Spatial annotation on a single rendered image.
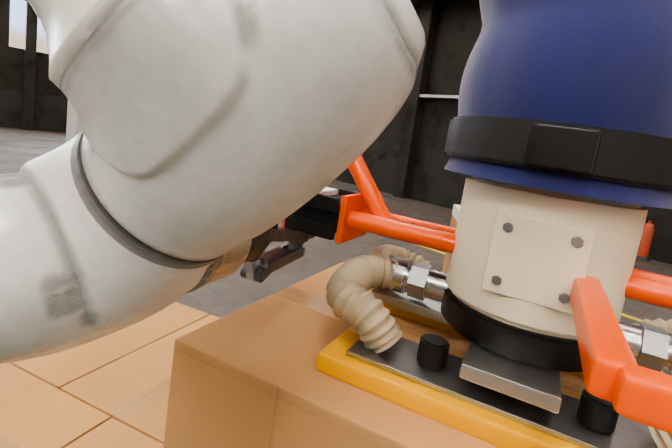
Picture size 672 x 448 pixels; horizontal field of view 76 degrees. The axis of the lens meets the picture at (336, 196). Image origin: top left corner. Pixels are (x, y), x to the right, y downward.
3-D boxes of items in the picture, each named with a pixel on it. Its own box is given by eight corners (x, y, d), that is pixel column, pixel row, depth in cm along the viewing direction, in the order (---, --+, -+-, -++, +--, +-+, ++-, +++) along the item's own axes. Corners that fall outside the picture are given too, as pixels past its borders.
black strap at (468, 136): (660, 187, 50) (669, 153, 50) (739, 202, 29) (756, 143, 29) (463, 156, 60) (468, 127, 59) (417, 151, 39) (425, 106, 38)
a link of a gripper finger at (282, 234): (269, 227, 43) (266, 241, 43) (315, 234, 54) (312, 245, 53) (237, 219, 45) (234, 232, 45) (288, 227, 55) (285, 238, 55)
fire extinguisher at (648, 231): (626, 255, 707) (636, 215, 698) (644, 258, 706) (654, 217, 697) (637, 260, 679) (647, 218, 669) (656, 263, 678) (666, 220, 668)
